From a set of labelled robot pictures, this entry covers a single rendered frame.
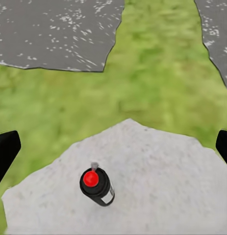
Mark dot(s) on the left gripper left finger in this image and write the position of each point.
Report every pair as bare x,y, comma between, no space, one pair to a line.
10,145

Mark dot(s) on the insectifuge atomizer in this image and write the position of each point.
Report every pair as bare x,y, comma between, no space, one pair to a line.
95,184

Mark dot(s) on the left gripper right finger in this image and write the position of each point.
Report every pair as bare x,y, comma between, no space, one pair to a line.
221,144

